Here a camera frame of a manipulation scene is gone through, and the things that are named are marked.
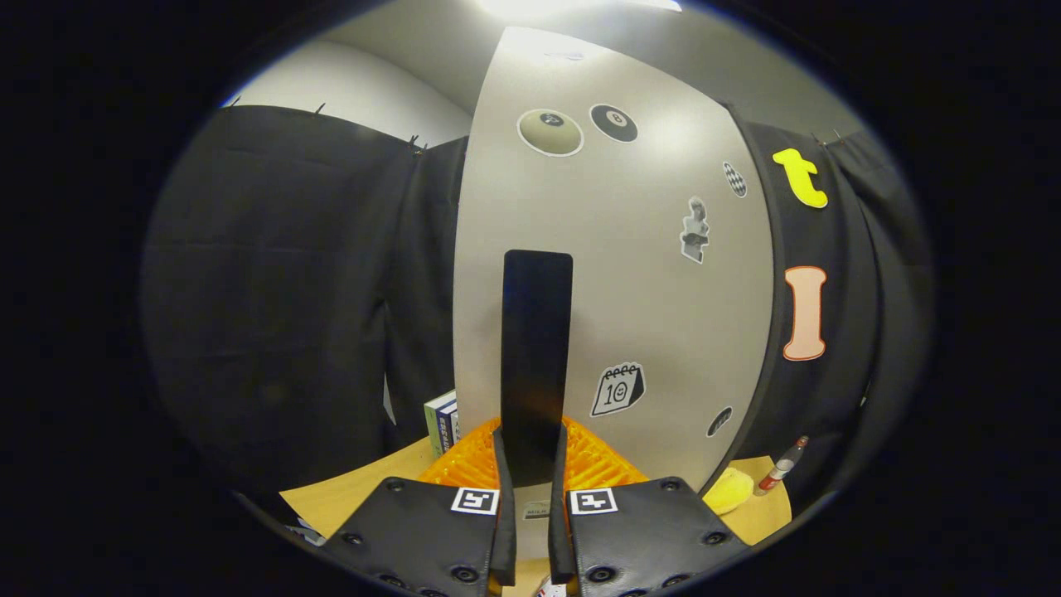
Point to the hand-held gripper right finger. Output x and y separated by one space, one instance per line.
646 539

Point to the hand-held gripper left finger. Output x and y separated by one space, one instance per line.
431 539

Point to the white shoe with striped sides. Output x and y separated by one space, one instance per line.
551 590

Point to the beige shoe cabinet door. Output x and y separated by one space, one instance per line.
646 307

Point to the dark grey shoe cabinet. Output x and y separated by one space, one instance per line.
761 178

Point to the yellow plush bun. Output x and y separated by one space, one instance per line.
728 492

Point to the blue book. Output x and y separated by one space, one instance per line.
448 428

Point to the green book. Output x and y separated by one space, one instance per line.
432 424

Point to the white and blue item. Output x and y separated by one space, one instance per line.
308 532

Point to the clear bottle with red label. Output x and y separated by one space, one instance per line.
779 473

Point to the black backdrop cloth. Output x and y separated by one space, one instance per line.
273 290

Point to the large ceiling light panel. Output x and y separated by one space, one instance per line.
580 7

